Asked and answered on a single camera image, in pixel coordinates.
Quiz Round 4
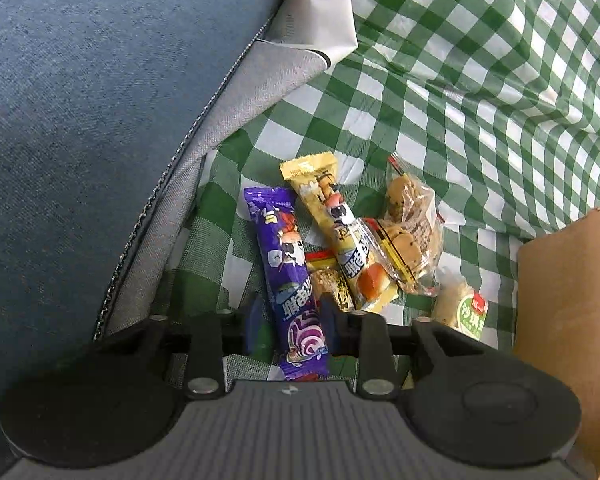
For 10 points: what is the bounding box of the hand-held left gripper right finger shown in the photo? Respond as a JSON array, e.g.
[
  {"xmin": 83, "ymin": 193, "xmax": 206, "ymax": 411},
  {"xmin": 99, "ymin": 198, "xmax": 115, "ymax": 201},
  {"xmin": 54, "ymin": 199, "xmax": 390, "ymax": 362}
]
[{"xmin": 319, "ymin": 292, "xmax": 486, "ymax": 401}]

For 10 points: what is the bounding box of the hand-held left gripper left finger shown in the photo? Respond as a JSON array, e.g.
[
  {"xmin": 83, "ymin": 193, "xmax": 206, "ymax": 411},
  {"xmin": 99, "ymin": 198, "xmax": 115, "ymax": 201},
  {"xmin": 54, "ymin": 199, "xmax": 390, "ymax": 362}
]
[{"xmin": 92, "ymin": 292, "xmax": 266, "ymax": 401}]

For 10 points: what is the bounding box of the red nougat bar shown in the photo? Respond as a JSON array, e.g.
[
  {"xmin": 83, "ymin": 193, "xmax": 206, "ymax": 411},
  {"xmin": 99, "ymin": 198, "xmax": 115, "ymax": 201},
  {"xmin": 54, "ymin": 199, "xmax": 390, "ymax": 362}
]
[{"xmin": 305, "ymin": 249, "xmax": 356, "ymax": 311}]

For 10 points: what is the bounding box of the purple snack bar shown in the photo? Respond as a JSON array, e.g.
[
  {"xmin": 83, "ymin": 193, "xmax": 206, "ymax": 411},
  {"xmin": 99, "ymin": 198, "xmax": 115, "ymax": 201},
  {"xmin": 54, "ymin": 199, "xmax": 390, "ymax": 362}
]
[{"xmin": 243, "ymin": 186, "xmax": 331, "ymax": 383}]

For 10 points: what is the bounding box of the sachima packet green red label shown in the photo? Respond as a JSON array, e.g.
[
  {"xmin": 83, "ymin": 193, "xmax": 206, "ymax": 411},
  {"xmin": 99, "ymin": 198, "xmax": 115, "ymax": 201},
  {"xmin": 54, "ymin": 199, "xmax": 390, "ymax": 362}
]
[{"xmin": 432, "ymin": 270, "xmax": 491, "ymax": 343}]

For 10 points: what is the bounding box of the brown cardboard box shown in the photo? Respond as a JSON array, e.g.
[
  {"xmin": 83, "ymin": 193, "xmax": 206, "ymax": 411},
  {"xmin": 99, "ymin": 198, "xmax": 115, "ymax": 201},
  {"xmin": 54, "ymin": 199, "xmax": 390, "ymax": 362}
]
[{"xmin": 512, "ymin": 206, "xmax": 600, "ymax": 480}]

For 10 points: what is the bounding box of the clear cookie packet yellow label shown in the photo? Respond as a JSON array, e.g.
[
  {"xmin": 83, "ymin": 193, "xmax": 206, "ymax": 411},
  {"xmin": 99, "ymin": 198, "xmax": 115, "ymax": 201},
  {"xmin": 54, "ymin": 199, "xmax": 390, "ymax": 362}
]
[{"xmin": 362, "ymin": 217, "xmax": 441, "ymax": 297}]

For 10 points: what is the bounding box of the yellow and black snack bar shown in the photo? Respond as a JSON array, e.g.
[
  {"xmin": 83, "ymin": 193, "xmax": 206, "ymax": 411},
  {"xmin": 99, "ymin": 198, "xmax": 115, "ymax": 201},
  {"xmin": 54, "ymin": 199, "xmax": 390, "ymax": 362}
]
[{"xmin": 279, "ymin": 152, "xmax": 398, "ymax": 313}]

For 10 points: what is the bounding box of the blue sofa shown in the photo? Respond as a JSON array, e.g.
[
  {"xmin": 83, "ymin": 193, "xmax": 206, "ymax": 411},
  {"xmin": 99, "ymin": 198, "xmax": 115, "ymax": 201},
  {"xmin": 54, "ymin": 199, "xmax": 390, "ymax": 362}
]
[{"xmin": 0, "ymin": 0, "xmax": 331, "ymax": 476}]

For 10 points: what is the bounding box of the green checked cloth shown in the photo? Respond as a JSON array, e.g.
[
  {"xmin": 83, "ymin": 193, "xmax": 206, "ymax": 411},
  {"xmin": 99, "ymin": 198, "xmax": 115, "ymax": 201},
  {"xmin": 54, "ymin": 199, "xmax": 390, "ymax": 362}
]
[{"xmin": 165, "ymin": 0, "xmax": 600, "ymax": 391}]

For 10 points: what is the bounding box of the white sheet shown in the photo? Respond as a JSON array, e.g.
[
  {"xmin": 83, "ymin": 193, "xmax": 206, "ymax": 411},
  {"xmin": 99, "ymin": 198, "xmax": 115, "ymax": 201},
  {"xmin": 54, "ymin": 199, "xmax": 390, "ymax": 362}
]
[{"xmin": 257, "ymin": 0, "xmax": 358, "ymax": 68}]

